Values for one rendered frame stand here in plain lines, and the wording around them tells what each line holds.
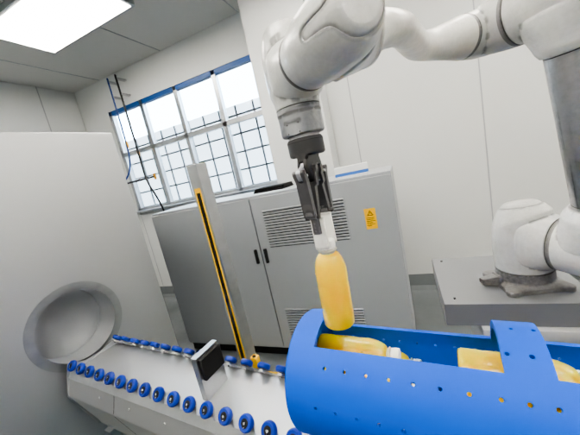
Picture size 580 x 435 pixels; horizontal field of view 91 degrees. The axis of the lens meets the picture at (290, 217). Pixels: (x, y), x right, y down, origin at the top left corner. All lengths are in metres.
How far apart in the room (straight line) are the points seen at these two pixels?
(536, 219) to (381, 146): 2.30
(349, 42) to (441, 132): 2.85
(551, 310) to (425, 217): 2.31
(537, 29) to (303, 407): 0.92
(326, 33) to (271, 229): 1.91
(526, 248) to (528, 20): 0.59
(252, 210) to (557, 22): 1.92
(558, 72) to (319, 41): 0.59
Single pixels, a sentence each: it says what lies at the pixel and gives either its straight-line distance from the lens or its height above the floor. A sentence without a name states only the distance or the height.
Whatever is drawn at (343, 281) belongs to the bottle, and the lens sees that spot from 0.63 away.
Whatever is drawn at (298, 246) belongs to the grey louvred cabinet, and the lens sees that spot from 2.20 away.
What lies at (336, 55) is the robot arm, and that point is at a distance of 0.44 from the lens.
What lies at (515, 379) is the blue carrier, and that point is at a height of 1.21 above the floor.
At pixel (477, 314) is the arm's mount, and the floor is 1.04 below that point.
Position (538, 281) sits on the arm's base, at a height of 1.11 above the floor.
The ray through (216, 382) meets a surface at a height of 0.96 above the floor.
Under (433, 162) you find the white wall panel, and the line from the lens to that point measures 3.24.
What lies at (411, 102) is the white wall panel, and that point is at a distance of 3.24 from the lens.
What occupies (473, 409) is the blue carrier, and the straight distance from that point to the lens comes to 0.62.
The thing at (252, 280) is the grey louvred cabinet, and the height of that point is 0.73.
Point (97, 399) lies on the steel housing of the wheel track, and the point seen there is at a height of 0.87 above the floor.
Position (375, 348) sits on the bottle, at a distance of 0.78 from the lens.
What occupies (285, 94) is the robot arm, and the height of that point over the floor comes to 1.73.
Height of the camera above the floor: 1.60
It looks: 10 degrees down
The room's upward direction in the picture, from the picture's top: 12 degrees counter-clockwise
